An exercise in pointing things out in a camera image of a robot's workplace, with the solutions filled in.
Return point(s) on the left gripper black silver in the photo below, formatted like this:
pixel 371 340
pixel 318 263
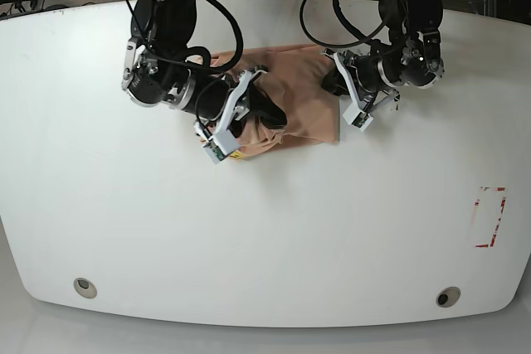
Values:
pixel 367 75

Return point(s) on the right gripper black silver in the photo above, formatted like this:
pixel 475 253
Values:
pixel 207 97

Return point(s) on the peach orange T-shirt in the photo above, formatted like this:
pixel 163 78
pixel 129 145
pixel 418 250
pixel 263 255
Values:
pixel 293 82

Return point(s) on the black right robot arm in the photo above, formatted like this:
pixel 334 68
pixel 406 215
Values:
pixel 161 67

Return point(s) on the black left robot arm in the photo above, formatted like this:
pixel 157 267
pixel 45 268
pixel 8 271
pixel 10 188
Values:
pixel 411 57

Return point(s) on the red tape rectangle marking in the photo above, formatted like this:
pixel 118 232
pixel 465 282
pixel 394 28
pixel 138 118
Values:
pixel 487 215

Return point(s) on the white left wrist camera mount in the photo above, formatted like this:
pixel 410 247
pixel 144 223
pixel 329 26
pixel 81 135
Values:
pixel 360 112

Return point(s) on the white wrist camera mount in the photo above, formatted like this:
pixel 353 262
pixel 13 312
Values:
pixel 360 112
pixel 221 143

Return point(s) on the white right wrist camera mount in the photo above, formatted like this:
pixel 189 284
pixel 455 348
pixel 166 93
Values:
pixel 221 143

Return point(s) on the right table cable grommet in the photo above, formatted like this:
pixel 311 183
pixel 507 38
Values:
pixel 448 297

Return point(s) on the table cable grommet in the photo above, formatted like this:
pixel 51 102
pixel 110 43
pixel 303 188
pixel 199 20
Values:
pixel 85 288
pixel 448 297

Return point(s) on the left table cable grommet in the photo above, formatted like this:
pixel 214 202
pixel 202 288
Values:
pixel 85 288

